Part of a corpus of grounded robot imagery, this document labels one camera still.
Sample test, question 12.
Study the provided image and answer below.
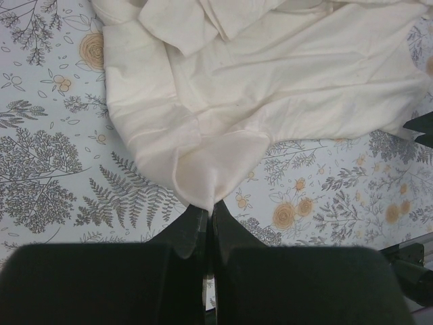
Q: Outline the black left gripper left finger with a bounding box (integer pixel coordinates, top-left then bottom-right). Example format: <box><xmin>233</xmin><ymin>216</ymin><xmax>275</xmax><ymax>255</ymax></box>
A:
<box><xmin>1</xmin><ymin>206</ymin><xmax>208</xmax><ymax>324</ymax></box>

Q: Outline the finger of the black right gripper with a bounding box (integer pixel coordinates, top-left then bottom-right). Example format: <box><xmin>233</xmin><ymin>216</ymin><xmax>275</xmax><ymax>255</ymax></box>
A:
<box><xmin>403</xmin><ymin>113</ymin><xmax>433</xmax><ymax>148</ymax></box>

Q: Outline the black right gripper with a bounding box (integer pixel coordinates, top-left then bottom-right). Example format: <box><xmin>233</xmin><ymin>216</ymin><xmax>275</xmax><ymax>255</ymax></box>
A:
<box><xmin>380</xmin><ymin>234</ymin><xmax>432</xmax><ymax>307</ymax></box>

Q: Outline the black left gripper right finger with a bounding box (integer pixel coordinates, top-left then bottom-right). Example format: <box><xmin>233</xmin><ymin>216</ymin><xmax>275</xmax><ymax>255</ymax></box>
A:
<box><xmin>212</xmin><ymin>202</ymin><xmax>406</xmax><ymax>324</ymax></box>

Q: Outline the cream white t shirt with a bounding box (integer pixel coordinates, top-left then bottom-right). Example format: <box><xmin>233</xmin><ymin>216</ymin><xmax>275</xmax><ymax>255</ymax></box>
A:
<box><xmin>92</xmin><ymin>1</ymin><xmax>432</xmax><ymax>211</ymax></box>

